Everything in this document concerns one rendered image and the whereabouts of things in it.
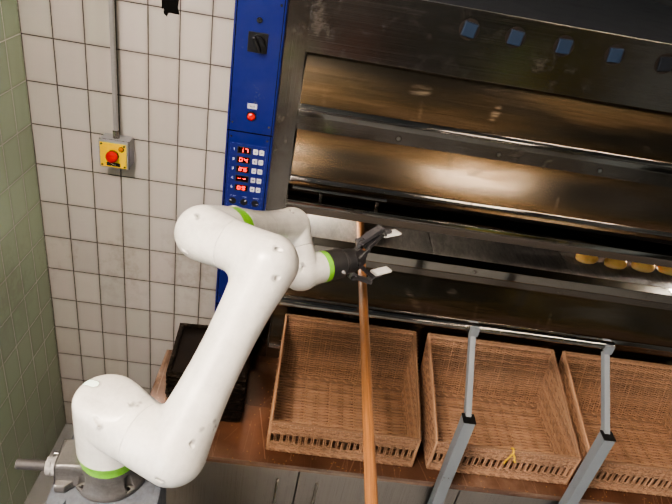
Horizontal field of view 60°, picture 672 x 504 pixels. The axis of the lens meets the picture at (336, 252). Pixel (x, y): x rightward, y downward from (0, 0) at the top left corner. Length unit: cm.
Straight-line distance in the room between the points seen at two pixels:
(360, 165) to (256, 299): 106
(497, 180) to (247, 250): 126
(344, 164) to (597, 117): 88
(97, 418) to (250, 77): 120
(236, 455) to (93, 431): 108
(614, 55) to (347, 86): 86
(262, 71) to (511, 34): 80
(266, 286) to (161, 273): 132
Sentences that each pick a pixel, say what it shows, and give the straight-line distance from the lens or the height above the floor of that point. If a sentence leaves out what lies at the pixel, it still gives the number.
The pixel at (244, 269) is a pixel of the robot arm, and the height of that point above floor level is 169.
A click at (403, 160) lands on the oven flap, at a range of 212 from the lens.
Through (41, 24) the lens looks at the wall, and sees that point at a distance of 219.
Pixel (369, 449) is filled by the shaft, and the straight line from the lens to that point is 151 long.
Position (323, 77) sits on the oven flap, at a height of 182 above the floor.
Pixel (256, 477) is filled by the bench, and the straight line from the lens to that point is 232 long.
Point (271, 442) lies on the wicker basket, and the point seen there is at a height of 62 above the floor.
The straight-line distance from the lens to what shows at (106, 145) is 215.
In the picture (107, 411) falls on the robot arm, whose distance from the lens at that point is 122.
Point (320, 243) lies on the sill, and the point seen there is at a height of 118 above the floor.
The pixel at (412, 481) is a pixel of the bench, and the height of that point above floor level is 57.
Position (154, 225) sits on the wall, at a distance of 233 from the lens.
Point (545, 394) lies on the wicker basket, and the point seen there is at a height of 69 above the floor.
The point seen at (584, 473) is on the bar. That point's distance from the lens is 234.
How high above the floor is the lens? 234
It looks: 31 degrees down
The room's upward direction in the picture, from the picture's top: 11 degrees clockwise
